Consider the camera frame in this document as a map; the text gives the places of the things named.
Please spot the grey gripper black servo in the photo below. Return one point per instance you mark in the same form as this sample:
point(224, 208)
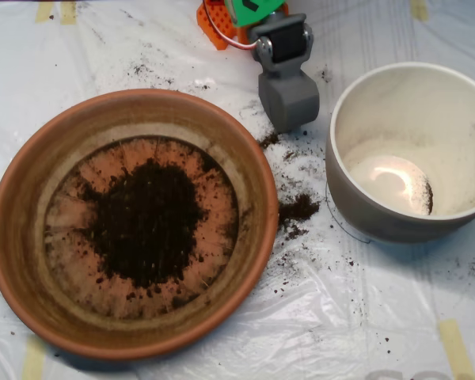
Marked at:
point(288, 99)

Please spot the dark potting soil heap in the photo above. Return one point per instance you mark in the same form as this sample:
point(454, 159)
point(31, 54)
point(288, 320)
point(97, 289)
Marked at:
point(146, 221)

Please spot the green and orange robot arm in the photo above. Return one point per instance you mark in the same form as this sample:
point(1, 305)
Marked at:
point(213, 23)

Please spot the spilled dark soil clump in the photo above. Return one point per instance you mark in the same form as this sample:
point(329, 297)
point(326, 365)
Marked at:
point(269, 140)
point(297, 207)

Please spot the white ceramic pot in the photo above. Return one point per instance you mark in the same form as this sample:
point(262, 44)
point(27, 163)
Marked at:
point(400, 118)

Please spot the terracotta clay bowl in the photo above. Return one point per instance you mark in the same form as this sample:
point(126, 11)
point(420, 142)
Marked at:
point(23, 245)

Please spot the beige masking tape strip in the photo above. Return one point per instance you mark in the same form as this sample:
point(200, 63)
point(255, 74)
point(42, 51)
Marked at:
point(419, 10)
point(33, 360)
point(43, 11)
point(68, 12)
point(455, 348)

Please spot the clear plastic cover sheet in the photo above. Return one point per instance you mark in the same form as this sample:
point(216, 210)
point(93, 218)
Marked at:
point(340, 316)

